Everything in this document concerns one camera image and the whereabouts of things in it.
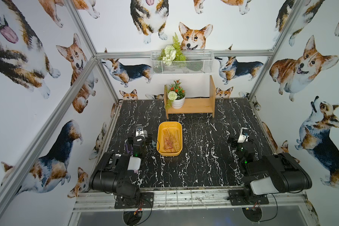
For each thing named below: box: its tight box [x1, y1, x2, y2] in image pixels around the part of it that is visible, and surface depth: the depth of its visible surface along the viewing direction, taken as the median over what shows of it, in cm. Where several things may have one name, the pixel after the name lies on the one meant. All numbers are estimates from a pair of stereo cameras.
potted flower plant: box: [165, 79, 186, 110], surface depth 100 cm
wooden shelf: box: [163, 75, 217, 120], surface depth 108 cm
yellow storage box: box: [156, 121, 183, 157], surface depth 99 cm
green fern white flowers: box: [158, 32, 186, 66], surface depth 82 cm
